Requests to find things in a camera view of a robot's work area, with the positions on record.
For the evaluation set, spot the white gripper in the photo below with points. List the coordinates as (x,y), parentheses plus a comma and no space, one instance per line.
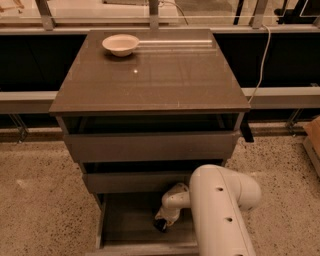
(167,213)

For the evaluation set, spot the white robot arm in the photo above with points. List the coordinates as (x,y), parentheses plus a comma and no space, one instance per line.
(216,197)

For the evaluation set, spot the bottom grey open drawer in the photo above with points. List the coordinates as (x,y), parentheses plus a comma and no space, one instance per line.
(126,228)

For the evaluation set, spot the middle grey drawer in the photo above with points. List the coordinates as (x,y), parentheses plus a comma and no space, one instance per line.
(129,182)

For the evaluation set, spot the top grey drawer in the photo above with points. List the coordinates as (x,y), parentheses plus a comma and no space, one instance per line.
(151,147)

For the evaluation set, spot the grey drawer cabinet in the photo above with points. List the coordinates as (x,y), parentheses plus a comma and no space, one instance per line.
(175,81)

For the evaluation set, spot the cardboard box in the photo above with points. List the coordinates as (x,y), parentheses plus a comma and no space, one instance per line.
(313,131)

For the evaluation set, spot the white paper bowl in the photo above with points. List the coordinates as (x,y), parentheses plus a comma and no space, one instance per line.
(121,45)

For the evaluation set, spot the metal window railing frame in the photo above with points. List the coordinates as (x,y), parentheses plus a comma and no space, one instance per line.
(219,16)

